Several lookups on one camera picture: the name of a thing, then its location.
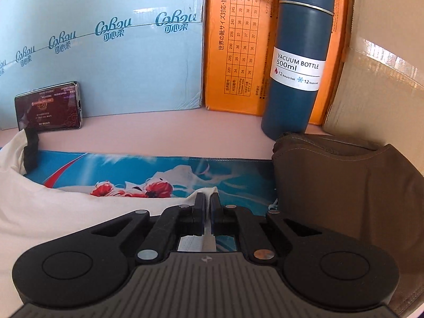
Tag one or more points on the light blue cardboard box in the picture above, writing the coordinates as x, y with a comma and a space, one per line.
109, 46

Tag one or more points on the orange cardboard box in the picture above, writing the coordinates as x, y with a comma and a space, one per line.
238, 46

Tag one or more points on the white cloth garment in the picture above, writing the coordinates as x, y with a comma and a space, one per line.
49, 212

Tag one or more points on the brown cardboard box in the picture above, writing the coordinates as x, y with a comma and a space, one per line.
384, 59

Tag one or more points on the folded brown garment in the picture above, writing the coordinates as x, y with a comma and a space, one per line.
338, 192

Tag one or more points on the smartphone with dark screen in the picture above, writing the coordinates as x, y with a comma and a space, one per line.
49, 106

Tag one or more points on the blue floral printed mat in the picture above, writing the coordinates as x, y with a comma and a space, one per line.
149, 175

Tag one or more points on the blue vacuum bottle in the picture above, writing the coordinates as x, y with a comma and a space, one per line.
294, 59

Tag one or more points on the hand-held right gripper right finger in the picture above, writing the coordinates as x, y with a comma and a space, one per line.
216, 212

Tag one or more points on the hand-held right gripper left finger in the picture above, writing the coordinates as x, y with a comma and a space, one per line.
200, 209

